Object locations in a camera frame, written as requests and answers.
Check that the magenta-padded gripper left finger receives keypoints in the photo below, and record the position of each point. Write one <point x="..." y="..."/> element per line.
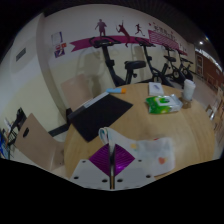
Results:
<point x="88" y="173"/>

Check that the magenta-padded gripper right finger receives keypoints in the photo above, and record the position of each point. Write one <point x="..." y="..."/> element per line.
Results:
<point x="136" y="173"/>

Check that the white printed towel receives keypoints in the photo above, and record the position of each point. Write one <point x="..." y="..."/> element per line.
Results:
<point x="156" y="155"/>

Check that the black mouse pad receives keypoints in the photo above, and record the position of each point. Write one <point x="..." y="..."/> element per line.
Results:
<point x="100" y="116"/>

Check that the green wet wipes pack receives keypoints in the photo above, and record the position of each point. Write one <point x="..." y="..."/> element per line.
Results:
<point x="163" y="104"/>

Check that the plain plywood chair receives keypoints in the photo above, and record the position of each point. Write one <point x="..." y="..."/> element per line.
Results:
<point x="78" y="91"/>

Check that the brown round coaster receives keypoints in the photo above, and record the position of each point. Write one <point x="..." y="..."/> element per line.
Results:
<point x="185" y="104"/>

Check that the blue and orange tube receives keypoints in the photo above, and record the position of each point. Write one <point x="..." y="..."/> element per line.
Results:
<point x="116" y="90"/>

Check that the white tissue pack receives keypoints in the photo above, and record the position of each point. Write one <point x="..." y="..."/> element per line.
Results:
<point x="156" y="89"/>

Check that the black desk with clutter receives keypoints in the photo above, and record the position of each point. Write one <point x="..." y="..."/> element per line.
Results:
<point x="11" y="133"/>

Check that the white paper cup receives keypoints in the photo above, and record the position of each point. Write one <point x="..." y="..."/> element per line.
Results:
<point x="189" y="89"/>

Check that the black exercise bike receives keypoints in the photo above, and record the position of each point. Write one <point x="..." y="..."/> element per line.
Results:
<point x="110" y="63"/>
<point x="151" y="66"/>
<point x="187" y="68"/>
<point x="173" y="68"/>

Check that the ceiling light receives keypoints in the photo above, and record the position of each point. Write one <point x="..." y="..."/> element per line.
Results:
<point x="201" y="42"/>

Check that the purple wall poster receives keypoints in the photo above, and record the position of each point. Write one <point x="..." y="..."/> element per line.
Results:
<point x="59" y="53"/>

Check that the orange wall sign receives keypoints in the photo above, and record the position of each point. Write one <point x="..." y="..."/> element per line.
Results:
<point x="61" y="46"/>

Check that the grey wall vent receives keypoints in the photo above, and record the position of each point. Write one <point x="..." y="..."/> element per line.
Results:
<point x="20" y="54"/>

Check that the white wall poster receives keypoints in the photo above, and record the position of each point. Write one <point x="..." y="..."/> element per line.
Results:
<point x="57" y="38"/>

